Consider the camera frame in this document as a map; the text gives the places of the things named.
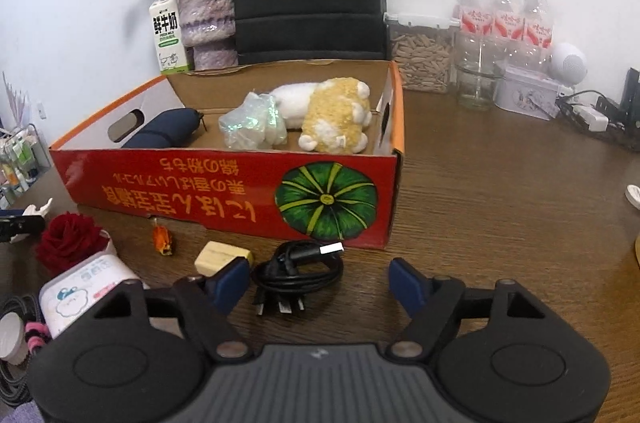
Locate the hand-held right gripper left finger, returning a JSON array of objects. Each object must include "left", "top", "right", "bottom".
[{"left": 92, "top": 257, "right": 253, "bottom": 361}]

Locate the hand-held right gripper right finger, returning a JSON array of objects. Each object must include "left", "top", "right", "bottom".
[{"left": 390, "top": 257, "right": 548, "bottom": 361}]

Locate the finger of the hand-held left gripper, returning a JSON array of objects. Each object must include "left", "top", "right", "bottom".
[{"left": 0, "top": 212, "right": 47, "bottom": 244}]

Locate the white plastic clip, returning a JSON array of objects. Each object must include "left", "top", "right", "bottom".
[{"left": 9, "top": 197, "right": 54, "bottom": 245}]

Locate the small wooden block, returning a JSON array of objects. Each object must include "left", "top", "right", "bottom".
[{"left": 195, "top": 241, "right": 255, "bottom": 276}]

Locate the red artificial rose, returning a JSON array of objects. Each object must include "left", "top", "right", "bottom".
[{"left": 35, "top": 212, "right": 111, "bottom": 276}]

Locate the black usb cable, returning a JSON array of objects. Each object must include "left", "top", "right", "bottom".
[{"left": 251, "top": 240, "right": 347, "bottom": 318}]

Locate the white wet wipes container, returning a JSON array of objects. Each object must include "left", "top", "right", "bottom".
[{"left": 39, "top": 251, "right": 151, "bottom": 339}]

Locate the red cardboard box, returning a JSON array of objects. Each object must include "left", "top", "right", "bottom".
[{"left": 48, "top": 59, "right": 405, "bottom": 251}]

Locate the blue grey fabric pouch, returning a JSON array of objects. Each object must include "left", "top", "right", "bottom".
[{"left": 0, "top": 400, "right": 43, "bottom": 423}]

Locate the wooden desktop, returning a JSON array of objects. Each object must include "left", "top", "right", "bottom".
[{"left": 0, "top": 68, "right": 640, "bottom": 423}]

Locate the iridescent plastic bag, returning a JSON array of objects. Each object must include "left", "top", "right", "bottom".
[{"left": 218, "top": 90, "right": 288, "bottom": 150}]

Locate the navy fabric pouch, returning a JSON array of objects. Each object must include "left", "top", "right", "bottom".
[{"left": 121, "top": 108, "right": 206, "bottom": 149}]

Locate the white and yellow plush toy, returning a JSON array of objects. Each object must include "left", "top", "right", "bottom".
[{"left": 270, "top": 77, "right": 373, "bottom": 154}]

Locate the clear container of seeds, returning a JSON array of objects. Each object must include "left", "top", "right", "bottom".
[{"left": 384, "top": 12, "right": 460, "bottom": 94}]

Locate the white printed tin box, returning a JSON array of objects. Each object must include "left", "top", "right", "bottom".
[{"left": 494, "top": 66, "right": 571, "bottom": 120}]

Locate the white green milk carton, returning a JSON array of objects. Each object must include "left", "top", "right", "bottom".
[{"left": 149, "top": 0, "right": 193, "bottom": 75}]

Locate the white power adapter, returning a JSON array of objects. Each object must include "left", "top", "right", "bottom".
[{"left": 570, "top": 103, "right": 610, "bottom": 132}]

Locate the black power strip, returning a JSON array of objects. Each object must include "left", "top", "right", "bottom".
[{"left": 555, "top": 93, "right": 640, "bottom": 151}]

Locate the white round speaker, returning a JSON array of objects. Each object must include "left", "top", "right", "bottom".
[{"left": 547, "top": 40, "right": 588, "bottom": 85}]

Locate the clear water bottle red label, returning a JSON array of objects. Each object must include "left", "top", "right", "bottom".
[
  {"left": 492, "top": 0, "right": 526, "bottom": 65},
  {"left": 452, "top": 0, "right": 493, "bottom": 69},
  {"left": 522, "top": 0, "right": 555, "bottom": 69}
]

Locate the purple marbled vase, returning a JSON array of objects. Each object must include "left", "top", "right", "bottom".
[{"left": 175, "top": 0, "right": 240, "bottom": 71}]

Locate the black upright device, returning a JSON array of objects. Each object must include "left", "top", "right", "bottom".
[{"left": 620, "top": 68, "right": 640, "bottom": 124}]

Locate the pink and black cable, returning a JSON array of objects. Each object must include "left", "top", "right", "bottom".
[{"left": 25, "top": 322, "right": 53, "bottom": 354}]

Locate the dark braided cable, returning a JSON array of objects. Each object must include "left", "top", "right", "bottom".
[{"left": 0, "top": 295, "right": 46, "bottom": 404}]

